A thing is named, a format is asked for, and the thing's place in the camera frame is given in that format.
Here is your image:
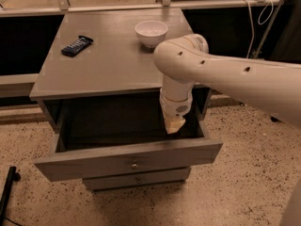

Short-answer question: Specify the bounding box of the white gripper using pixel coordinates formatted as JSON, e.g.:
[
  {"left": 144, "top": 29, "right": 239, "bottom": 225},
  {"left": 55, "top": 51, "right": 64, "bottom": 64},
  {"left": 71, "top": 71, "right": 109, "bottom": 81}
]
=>
[{"left": 160, "top": 75, "right": 195, "bottom": 134}]

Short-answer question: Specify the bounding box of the grey top drawer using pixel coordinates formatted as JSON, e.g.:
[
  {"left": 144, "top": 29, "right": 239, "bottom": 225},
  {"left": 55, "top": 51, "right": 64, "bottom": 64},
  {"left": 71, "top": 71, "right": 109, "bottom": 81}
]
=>
[{"left": 33, "top": 116, "right": 224, "bottom": 183}]

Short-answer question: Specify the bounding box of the grey drawer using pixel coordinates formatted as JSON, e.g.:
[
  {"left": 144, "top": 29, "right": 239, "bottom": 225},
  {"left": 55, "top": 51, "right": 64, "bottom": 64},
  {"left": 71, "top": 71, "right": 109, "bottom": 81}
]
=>
[
  {"left": 83, "top": 167, "right": 191, "bottom": 191},
  {"left": 33, "top": 116, "right": 224, "bottom": 183}
]

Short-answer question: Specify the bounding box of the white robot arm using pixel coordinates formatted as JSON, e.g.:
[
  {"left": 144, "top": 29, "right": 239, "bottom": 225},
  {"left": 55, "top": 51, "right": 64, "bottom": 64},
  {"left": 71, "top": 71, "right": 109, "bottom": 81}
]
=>
[{"left": 153, "top": 34, "right": 301, "bottom": 134}]

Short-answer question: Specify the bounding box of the grey bottom drawer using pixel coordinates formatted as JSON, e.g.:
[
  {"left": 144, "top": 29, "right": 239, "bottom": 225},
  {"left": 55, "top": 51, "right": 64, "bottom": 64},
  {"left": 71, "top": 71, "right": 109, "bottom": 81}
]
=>
[{"left": 83, "top": 167, "right": 191, "bottom": 191}]

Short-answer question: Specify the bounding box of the grey wooden drawer cabinet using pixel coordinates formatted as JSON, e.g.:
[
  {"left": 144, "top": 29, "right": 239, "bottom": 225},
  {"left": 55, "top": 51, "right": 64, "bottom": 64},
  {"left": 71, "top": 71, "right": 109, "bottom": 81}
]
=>
[{"left": 29, "top": 8, "right": 221, "bottom": 192}]

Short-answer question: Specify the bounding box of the white ceramic bowl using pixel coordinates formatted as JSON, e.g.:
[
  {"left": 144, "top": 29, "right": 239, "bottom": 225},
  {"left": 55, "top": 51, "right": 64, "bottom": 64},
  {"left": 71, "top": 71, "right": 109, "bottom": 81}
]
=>
[{"left": 135, "top": 21, "right": 168, "bottom": 48}]

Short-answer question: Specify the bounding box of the dark blue snack bar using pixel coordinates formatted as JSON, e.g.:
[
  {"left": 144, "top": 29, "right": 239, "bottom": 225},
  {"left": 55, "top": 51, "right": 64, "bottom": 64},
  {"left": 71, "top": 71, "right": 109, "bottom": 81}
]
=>
[{"left": 61, "top": 36, "right": 93, "bottom": 57}]

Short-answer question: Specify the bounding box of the thin metal pole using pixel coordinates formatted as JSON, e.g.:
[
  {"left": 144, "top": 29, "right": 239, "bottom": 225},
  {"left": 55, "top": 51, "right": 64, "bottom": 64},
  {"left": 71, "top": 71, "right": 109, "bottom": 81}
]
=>
[{"left": 252, "top": 0, "right": 286, "bottom": 58}]

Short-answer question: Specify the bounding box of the black stand leg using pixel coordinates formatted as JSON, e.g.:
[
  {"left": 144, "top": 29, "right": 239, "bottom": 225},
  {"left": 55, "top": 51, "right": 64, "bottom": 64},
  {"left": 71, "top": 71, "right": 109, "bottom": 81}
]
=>
[{"left": 0, "top": 166, "right": 21, "bottom": 226}]

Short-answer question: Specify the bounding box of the white cable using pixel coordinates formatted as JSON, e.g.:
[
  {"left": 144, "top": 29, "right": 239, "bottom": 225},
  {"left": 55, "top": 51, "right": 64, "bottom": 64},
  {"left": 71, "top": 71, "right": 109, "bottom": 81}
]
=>
[{"left": 241, "top": 0, "right": 275, "bottom": 59}]

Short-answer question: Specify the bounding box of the grey metal railing frame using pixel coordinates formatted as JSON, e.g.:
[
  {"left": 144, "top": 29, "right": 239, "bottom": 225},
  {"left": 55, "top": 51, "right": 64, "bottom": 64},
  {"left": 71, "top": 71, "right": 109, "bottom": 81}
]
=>
[{"left": 0, "top": 0, "right": 281, "bottom": 98}]

